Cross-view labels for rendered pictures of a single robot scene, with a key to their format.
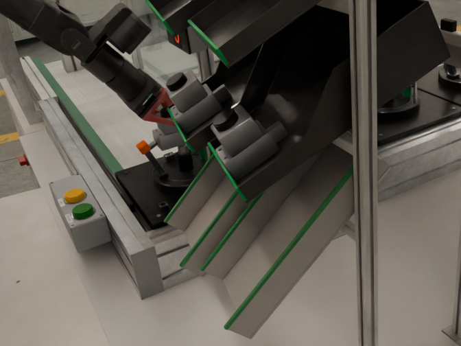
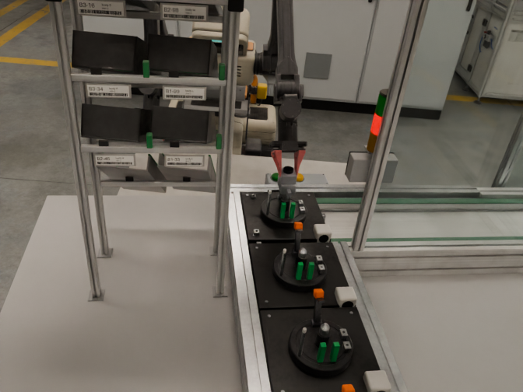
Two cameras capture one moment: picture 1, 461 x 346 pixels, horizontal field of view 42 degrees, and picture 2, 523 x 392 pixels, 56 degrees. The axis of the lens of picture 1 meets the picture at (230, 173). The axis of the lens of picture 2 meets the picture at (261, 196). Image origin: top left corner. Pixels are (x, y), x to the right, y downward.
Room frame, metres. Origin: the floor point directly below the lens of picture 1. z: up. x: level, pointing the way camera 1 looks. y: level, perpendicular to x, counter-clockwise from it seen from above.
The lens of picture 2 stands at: (1.22, -1.12, 1.85)
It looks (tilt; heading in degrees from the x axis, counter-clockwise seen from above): 34 degrees down; 102
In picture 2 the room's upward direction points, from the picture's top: 6 degrees clockwise
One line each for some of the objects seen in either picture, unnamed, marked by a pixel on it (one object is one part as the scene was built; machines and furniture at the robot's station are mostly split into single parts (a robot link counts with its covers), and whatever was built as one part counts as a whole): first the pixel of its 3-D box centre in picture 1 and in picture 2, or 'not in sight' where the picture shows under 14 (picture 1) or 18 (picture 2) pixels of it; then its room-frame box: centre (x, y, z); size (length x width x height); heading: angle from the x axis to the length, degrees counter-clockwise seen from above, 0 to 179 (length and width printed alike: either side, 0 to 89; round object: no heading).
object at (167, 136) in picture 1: (175, 125); (287, 180); (1.04, 0.09, 1.09); 0.08 x 0.04 x 0.07; 112
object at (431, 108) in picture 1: (387, 90); (323, 336); (1.23, -0.38, 1.01); 0.24 x 0.24 x 0.13; 22
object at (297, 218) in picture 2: (187, 171); (283, 211); (1.04, 0.09, 0.98); 0.14 x 0.14 x 0.02
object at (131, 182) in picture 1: (188, 180); (282, 216); (1.04, 0.09, 0.96); 0.24 x 0.24 x 0.02; 22
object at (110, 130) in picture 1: (154, 146); (376, 232); (1.33, 0.18, 0.91); 0.84 x 0.28 x 0.10; 22
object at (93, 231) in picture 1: (79, 209); (296, 185); (1.04, 0.32, 0.93); 0.21 x 0.07 x 0.06; 22
